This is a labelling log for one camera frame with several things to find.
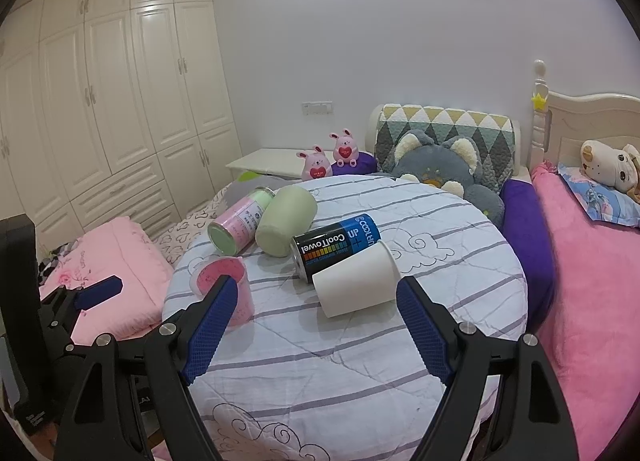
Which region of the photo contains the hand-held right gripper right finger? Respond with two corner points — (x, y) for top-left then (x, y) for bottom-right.
(396, 275), (578, 461)

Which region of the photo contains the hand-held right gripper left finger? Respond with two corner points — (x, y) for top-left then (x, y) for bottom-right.
(52, 275), (241, 461)

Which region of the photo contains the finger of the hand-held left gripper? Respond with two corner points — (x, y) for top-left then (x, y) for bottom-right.
(39, 276), (124, 342)

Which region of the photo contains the white paper cup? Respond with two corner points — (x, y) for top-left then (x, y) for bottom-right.
(311, 240), (402, 319)

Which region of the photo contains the pink translucent measuring cup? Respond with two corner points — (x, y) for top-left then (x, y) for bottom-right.
(191, 256), (255, 329)

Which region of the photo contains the light green cup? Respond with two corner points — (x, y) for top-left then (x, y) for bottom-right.
(255, 184), (318, 258)

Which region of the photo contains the pink folded quilt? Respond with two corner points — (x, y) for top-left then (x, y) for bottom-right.
(39, 217), (175, 347)

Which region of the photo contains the heart print sheet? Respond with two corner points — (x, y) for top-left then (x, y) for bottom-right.
(152, 186), (241, 267)

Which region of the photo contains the pink and green canister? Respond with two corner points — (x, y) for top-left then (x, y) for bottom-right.
(207, 186), (277, 257)

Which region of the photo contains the black and blue can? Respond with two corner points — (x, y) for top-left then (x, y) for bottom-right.
(291, 213), (382, 284)

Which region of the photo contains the purple bed sheet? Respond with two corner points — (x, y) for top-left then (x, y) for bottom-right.
(500, 178), (556, 332)

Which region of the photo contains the grey plush cat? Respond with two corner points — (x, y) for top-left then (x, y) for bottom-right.
(382, 131), (506, 226)

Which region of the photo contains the pink fleece blanket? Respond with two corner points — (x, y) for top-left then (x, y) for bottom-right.
(530, 161), (640, 461)

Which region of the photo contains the white bedside table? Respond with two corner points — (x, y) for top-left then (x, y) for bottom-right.
(225, 148), (321, 179)

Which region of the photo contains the pink bunny toy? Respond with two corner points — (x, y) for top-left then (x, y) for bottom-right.
(296, 144), (333, 182)
(328, 128), (359, 168)

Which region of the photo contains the triangle pattern quilted cover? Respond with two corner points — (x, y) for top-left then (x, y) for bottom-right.
(375, 103), (517, 192)

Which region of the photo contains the cream wardrobe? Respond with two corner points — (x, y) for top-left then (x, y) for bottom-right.
(0, 0), (243, 252)

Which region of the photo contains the blue floral pillow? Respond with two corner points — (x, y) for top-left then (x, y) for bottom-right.
(557, 163), (640, 228)

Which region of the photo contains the cream plush dog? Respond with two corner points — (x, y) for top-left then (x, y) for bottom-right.
(580, 140), (640, 202)

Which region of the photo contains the cream wooden headboard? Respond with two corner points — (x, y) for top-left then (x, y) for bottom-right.
(530, 59), (640, 176)

